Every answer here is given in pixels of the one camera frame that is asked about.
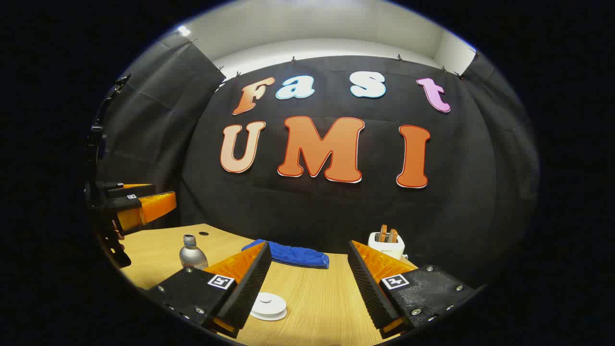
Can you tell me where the silver water bottle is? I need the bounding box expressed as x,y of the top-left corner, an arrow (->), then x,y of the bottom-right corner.
179,234 -> 209,270

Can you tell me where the blue folded cloth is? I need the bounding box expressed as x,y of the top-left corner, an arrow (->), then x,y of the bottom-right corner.
241,239 -> 330,269

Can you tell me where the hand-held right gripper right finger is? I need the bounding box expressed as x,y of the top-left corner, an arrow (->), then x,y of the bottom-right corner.
348,240 -> 476,339

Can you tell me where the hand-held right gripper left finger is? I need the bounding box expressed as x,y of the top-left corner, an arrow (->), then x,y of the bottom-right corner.
147,241 -> 272,339

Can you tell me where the black backdrop cloth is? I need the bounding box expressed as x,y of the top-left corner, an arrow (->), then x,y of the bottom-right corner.
94,38 -> 541,289

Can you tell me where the white toaster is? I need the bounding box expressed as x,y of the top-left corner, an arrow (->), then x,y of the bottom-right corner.
368,232 -> 406,261

